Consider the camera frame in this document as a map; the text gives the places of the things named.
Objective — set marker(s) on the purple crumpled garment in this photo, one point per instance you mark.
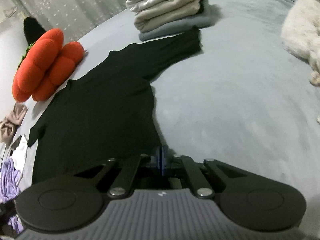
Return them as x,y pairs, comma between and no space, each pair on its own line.
10,176

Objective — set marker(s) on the beige crumpled small cloth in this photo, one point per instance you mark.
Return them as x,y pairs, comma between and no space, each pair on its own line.
12,122

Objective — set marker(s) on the grey dotted curtain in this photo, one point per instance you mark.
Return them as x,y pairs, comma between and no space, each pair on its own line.
75,17

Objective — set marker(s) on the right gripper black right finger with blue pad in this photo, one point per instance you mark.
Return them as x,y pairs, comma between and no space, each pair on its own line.
205,180

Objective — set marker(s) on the grey folded garment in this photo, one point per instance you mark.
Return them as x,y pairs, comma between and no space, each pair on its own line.
208,15

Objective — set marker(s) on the white small garment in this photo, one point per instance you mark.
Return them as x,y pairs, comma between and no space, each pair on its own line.
19,154

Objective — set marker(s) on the orange pumpkin plush cushion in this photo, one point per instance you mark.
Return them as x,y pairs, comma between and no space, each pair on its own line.
46,66

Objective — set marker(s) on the black shirt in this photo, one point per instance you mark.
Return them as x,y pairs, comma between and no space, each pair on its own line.
107,113

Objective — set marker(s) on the white fluffy plush toy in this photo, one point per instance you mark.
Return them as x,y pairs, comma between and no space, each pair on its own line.
300,34

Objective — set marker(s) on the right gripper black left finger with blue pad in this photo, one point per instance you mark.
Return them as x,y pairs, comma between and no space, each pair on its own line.
117,177

